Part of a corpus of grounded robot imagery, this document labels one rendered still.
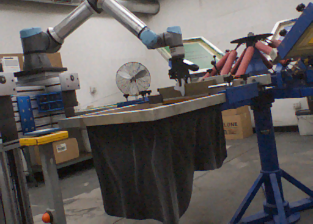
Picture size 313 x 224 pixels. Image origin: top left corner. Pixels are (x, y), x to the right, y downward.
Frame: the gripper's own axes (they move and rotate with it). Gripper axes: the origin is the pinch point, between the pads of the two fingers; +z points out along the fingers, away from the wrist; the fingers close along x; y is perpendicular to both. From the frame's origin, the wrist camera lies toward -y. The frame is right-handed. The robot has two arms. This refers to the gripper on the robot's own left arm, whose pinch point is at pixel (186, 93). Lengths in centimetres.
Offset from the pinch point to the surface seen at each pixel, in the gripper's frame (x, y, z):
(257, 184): -72, 5, 73
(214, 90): 2.6, -18.3, 0.3
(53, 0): -162, 345, -167
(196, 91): 1.5, -7.2, 0.0
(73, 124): 60, 17, 5
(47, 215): 81, 11, 35
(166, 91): 1.4, 12.5, -2.3
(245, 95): -4.6, -30.3, 5.2
